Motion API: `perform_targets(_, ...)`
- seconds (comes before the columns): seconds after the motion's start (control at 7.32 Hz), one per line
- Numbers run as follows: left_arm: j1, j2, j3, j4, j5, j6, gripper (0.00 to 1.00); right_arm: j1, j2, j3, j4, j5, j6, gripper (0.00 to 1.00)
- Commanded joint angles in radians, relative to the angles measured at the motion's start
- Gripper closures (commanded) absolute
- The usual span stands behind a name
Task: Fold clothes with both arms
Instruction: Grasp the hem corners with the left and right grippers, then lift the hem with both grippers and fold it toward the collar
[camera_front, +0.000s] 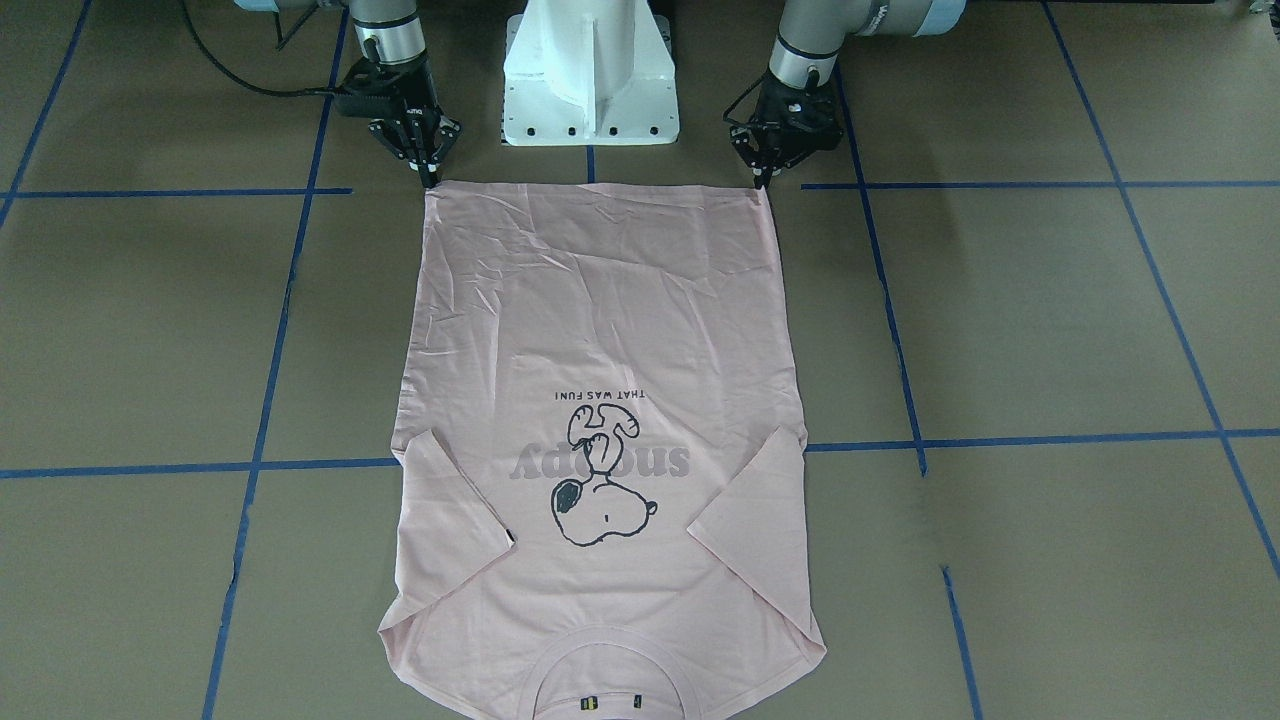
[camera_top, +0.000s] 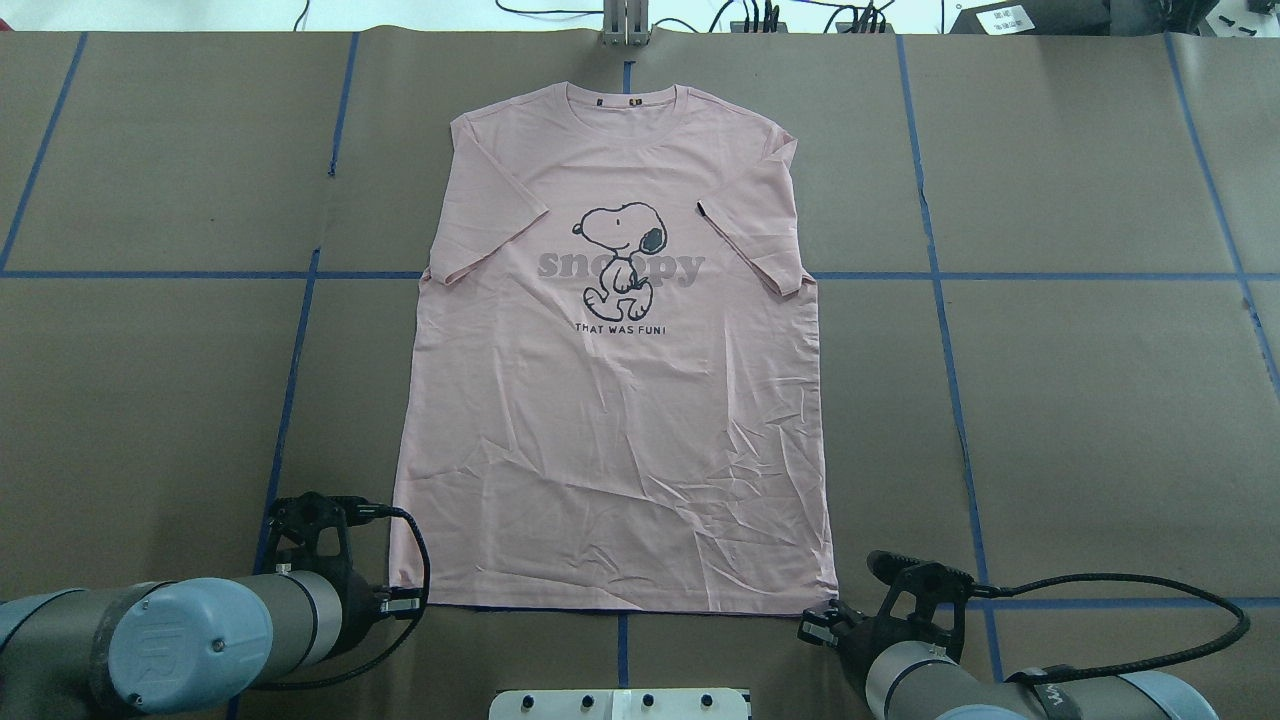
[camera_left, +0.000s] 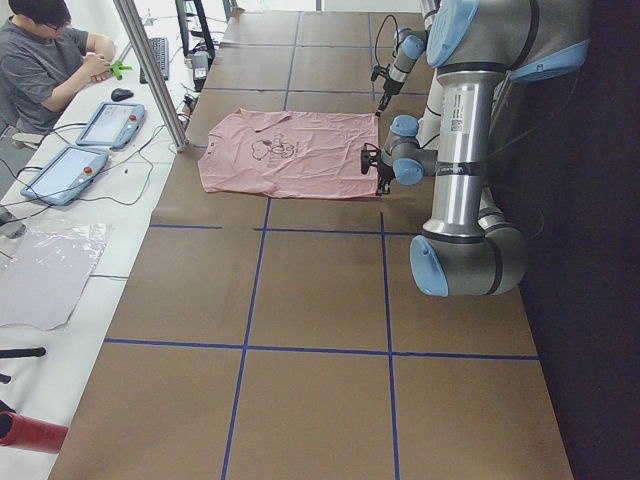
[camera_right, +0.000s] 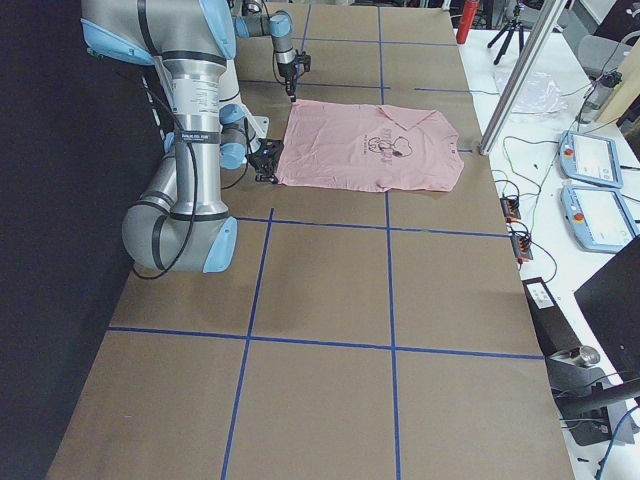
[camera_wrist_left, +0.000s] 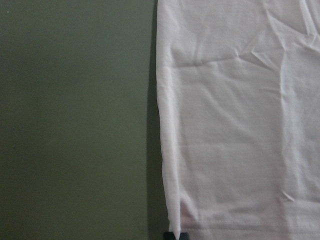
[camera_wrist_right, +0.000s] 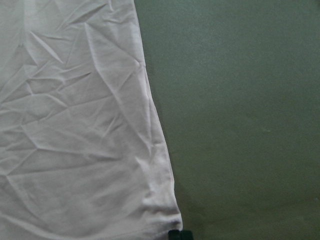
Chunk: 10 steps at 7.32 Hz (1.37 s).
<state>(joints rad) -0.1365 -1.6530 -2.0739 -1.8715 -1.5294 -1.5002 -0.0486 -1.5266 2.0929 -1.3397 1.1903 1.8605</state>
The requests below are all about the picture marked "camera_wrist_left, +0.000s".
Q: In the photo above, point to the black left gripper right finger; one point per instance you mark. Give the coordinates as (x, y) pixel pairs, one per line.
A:
(184, 236)

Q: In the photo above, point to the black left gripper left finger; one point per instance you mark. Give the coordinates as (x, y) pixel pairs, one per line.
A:
(168, 235)

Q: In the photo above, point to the pink Snoopy t-shirt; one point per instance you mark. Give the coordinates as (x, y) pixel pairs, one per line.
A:
(238, 93)

